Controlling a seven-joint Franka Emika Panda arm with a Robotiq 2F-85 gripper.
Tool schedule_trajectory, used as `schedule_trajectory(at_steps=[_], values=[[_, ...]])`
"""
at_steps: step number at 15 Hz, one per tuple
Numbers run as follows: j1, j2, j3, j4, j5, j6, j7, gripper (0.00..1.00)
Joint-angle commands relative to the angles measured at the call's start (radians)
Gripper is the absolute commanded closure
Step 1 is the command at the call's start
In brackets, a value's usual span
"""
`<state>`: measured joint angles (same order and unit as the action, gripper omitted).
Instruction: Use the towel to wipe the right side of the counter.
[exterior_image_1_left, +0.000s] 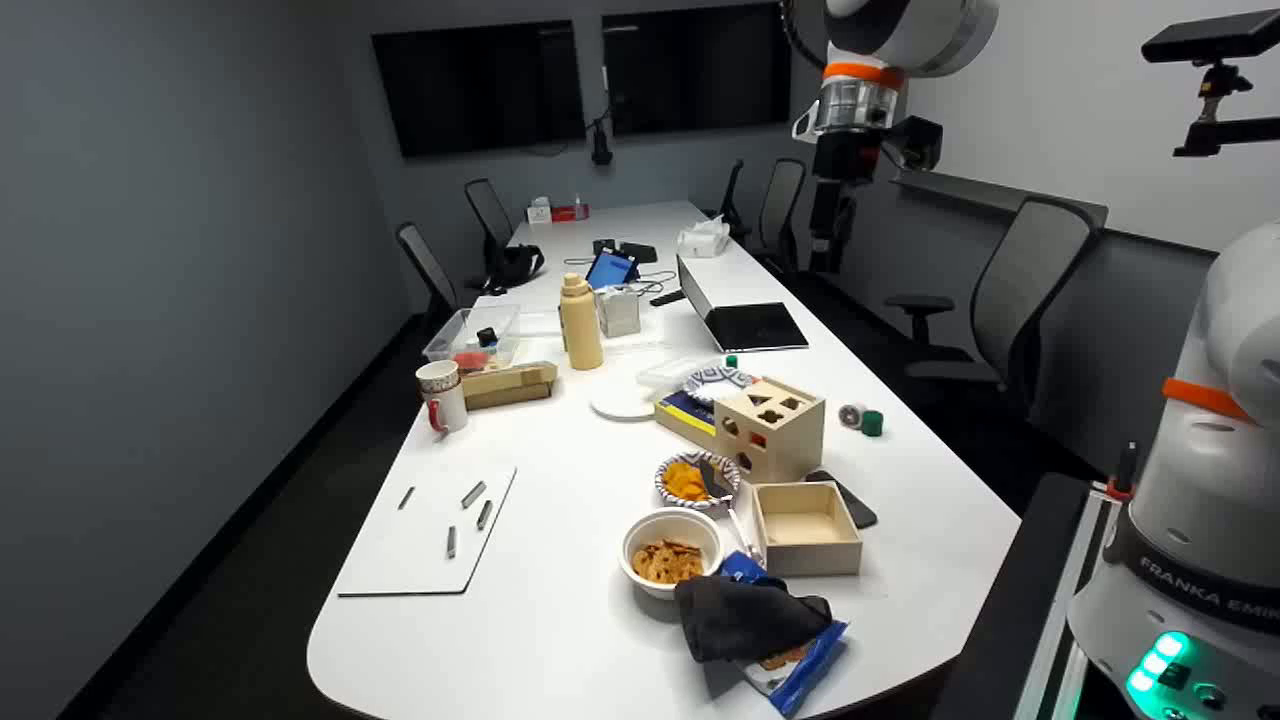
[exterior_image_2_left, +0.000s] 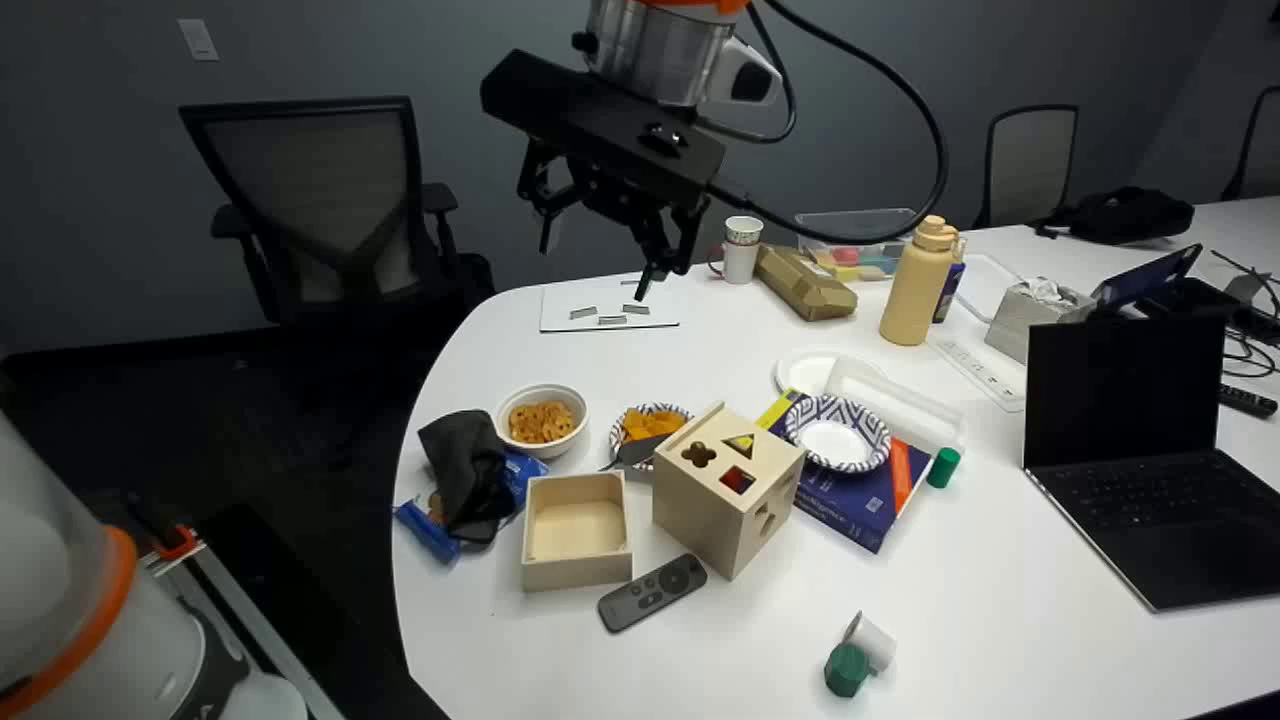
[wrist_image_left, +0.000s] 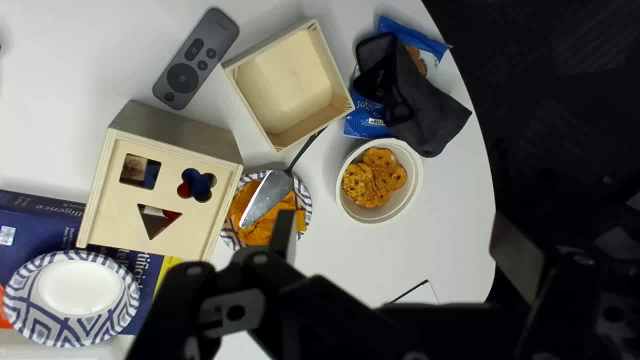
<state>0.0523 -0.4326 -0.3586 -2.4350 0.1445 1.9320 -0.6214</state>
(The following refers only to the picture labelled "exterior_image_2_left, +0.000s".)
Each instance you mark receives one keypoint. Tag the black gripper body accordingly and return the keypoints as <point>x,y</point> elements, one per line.
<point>618,151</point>

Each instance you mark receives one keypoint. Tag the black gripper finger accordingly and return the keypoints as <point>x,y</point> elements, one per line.
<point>541,192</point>
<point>667,238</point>

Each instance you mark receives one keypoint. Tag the black towel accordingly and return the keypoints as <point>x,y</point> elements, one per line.
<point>471,474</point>

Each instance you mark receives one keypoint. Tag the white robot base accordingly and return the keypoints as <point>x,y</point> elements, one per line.
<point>90,633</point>

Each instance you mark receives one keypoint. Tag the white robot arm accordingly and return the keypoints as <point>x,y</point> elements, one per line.
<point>691,63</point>

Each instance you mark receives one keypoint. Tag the white lidded jar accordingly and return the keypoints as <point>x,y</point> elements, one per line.
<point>740,241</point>

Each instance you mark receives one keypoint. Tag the white flat board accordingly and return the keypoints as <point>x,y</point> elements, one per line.
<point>606,304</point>

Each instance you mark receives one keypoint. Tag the tan rectangular box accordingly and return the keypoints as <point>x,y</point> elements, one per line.
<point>803,284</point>

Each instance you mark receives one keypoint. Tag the patterned bowl with orange food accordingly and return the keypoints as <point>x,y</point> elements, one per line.
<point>643,428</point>

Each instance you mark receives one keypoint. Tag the white round plate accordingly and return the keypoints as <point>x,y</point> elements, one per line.
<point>804,373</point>

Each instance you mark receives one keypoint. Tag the black mesh office chair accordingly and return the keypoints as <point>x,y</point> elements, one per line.
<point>333,216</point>

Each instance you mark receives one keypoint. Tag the white bowl with snacks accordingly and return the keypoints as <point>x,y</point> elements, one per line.
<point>541,419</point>

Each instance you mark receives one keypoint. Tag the tan squeeze bottle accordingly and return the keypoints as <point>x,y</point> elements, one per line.
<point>919,284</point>

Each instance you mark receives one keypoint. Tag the blue patterned paper bowl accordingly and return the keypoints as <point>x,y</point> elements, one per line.
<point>836,433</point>

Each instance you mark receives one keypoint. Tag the wooden shape sorter cube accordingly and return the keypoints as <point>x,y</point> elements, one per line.
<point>727,487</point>

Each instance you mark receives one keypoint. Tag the open wooden box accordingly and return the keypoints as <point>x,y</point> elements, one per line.
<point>575,535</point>

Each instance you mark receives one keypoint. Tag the dark blue book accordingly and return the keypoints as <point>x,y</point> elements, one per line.
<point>866,504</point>

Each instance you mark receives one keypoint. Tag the small green cylinder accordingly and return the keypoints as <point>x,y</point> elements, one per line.
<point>947,464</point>

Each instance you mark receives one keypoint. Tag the grey far office chair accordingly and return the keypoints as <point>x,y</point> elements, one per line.
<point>1029,161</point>

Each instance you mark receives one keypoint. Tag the grey remote control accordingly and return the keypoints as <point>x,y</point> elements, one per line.
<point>649,592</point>

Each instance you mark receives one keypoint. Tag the white box container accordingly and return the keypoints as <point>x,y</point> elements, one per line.
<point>1024,304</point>

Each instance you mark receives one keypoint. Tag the blue snack bag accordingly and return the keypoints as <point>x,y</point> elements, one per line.
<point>423,518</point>

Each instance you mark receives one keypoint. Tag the black bag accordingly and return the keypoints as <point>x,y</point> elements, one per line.
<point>1122,216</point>

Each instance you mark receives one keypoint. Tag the green white cup lying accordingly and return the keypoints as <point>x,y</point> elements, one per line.
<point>866,651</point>

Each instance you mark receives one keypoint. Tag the black laptop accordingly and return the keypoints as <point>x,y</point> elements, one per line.
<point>1122,438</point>

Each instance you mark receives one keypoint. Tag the blue tablet device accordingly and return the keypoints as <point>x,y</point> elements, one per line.
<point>1142,283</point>

